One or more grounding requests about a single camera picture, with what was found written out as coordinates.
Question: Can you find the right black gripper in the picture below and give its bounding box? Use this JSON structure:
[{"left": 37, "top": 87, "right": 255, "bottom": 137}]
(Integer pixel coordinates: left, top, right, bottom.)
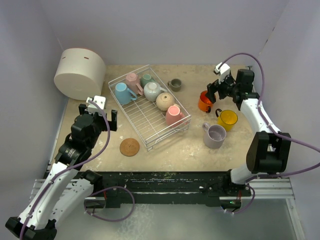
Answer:
[{"left": 205, "top": 72, "right": 240, "bottom": 104}]

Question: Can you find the orange cup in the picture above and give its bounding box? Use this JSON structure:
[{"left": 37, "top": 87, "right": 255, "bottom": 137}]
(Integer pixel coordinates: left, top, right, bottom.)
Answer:
[{"left": 198, "top": 90, "right": 214, "bottom": 113}]

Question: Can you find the light blue mug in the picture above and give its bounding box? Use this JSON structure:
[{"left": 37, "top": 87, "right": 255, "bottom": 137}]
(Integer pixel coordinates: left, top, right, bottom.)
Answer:
[{"left": 115, "top": 82, "right": 137, "bottom": 105}]

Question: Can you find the light pink mug white inside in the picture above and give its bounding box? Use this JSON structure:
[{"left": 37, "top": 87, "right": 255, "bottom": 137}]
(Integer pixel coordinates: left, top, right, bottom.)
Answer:
[{"left": 125, "top": 72, "right": 144, "bottom": 96}]

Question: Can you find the coral pink mug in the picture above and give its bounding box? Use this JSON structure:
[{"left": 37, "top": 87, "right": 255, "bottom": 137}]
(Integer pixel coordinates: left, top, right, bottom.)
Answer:
[{"left": 165, "top": 105, "right": 185, "bottom": 128}]

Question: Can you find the beige round mug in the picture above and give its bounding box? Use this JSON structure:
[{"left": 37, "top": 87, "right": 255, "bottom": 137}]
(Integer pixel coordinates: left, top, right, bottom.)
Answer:
[{"left": 156, "top": 92, "right": 175, "bottom": 112}]

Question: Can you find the pale grey white mug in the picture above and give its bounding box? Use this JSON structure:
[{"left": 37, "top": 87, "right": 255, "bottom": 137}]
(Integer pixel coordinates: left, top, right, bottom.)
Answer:
[{"left": 143, "top": 81, "right": 168, "bottom": 102}]

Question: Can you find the sage green cup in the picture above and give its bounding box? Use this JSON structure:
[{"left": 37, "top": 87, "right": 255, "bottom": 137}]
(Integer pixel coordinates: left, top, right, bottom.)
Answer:
[{"left": 140, "top": 73, "right": 155, "bottom": 88}]

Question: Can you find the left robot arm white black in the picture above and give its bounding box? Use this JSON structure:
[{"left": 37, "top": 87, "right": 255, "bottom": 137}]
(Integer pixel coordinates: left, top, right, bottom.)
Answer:
[{"left": 5, "top": 101, "right": 118, "bottom": 240}]

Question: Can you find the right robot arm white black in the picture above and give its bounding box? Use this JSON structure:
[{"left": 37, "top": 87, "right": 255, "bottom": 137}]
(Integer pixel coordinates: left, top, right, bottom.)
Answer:
[{"left": 206, "top": 63, "right": 291, "bottom": 196}]

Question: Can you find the yellow cup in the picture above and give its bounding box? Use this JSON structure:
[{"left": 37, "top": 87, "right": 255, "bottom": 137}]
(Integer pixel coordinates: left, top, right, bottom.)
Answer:
[{"left": 215, "top": 108, "right": 238, "bottom": 132}]

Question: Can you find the olive green small cup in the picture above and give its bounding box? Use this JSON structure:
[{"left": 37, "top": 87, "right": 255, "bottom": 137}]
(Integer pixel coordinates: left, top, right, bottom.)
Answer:
[{"left": 167, "top": 78, "right": 182, "bottom": 92}]

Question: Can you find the round woven cork coaster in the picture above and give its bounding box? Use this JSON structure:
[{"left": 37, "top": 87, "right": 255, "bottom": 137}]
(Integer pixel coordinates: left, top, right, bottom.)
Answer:
[{"left": 119, "top": 138, "right": 140, "bottom": 157}]

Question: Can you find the large white cylindrical container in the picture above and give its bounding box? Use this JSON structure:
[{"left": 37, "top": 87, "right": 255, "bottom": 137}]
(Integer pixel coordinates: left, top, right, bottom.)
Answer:
[{"left": 53, "top": 47, "right": 106, "bottom": 101}]

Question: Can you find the lilac mug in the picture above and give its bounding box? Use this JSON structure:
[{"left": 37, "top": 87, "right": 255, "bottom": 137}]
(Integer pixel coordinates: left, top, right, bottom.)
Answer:
[{"left": 202, "top": 122, "right": 227, "bottom": 149}]

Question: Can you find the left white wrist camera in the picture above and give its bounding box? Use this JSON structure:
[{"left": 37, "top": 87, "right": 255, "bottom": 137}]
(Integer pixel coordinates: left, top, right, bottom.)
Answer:
[{"left": 85, "top": 95, "right": 107, "bottom": 116}]

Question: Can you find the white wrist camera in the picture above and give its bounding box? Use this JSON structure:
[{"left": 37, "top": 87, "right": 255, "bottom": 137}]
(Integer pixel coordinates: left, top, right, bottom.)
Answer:
[
  {"left": 85, "top": 95, "right": 107, "bottom": 116},
  {"left": 213, "top": 62, "right": 231, "bottom": 84}
]

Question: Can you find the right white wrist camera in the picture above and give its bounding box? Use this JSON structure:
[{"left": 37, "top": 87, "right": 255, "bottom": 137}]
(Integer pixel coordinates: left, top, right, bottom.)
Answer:
[{"left": 213, "top": 62, "right": 231, "bottom": 84}]

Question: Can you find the white wire dish rack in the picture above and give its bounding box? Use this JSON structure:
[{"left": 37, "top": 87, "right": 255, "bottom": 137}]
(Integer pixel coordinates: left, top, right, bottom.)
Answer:
[{"left": 108, "top": 65, "right": 192, "bottom": 151}]

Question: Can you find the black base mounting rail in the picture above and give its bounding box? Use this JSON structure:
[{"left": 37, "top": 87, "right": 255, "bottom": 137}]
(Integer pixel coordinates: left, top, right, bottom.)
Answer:
[{"left": 96, "top": 171, "right": 251, "bottom": 208}]

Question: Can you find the aluminium frame rail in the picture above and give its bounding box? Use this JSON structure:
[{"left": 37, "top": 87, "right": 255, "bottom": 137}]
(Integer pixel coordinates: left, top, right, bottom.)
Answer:
[{"left": 246, "top": 65, "right": 306, "bottom": 240}]

